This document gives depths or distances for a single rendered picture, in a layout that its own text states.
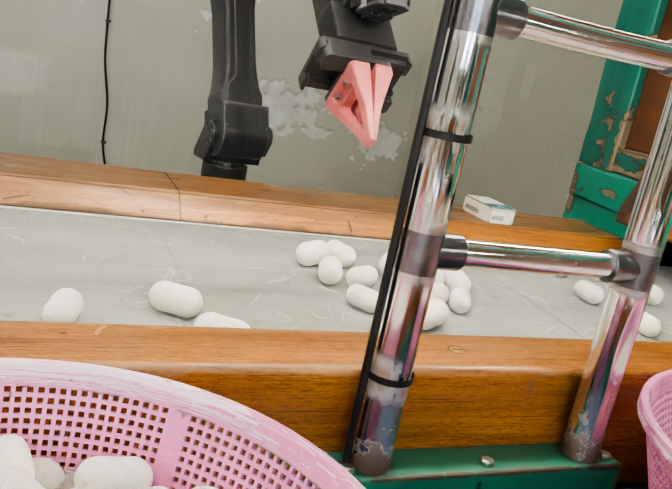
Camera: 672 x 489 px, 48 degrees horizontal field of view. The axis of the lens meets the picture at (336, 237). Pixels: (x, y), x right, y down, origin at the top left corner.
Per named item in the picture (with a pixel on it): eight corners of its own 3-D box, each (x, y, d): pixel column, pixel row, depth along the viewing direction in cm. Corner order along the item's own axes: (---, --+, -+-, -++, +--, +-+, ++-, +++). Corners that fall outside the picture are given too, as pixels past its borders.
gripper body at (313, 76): (415, 67, 76) (400, 15, 80) (322, 48, 72) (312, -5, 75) (386, 109, 81) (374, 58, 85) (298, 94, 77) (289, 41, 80)
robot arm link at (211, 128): (275, 128, 102) (257, 120, 107) (215, 121, 98) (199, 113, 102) (267, 173, 104) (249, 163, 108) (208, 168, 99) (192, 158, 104)
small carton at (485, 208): (462, 209, 95) (465, 194, 94) (485, 212, 96) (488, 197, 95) (488, 223, 89) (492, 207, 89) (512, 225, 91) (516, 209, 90)
